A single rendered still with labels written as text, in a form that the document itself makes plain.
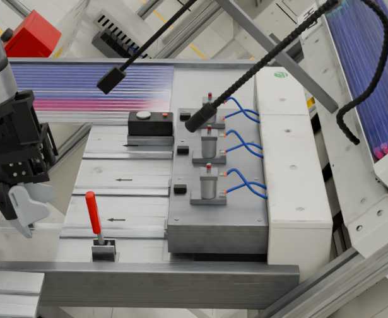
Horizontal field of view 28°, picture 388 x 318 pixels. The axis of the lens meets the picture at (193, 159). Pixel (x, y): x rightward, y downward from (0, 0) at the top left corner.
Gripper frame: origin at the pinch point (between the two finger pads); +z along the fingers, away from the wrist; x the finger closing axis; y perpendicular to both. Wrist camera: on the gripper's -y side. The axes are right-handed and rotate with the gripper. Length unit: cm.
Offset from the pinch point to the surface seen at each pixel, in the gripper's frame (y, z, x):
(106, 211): 10.6, 3.2, 5.6
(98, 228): 12.5, -2.3, -6.8
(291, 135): 39.4, 1.0, 15.0
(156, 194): 17.7, 4.4, 9.8
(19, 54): -23, 7, 90
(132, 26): -12, 41, 191
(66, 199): -40, 78, 135
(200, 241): 25.1, 3.0, -6.1
